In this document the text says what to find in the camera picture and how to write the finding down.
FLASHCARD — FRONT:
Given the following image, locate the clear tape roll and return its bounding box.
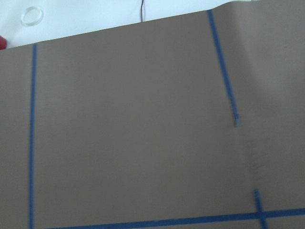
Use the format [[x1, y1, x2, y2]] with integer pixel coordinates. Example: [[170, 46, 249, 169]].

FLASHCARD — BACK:
[[20, 6, 44, 26]]

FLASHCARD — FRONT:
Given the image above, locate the red cylinder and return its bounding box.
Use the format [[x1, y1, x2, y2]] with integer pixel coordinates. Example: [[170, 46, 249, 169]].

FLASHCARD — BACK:
[[0, 36, 7, 50]]

